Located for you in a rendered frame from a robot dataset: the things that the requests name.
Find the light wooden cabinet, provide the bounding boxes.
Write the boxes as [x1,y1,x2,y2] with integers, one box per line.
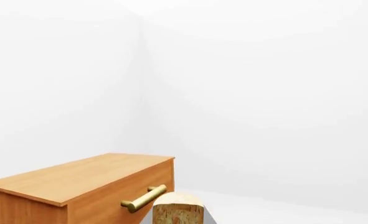
[0,152,176,224]

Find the light wooden block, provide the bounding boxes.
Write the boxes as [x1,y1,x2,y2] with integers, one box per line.
[153,192,205,224]

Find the brass cabinet handle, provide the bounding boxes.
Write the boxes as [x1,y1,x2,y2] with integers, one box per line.
[120,184,167,213]

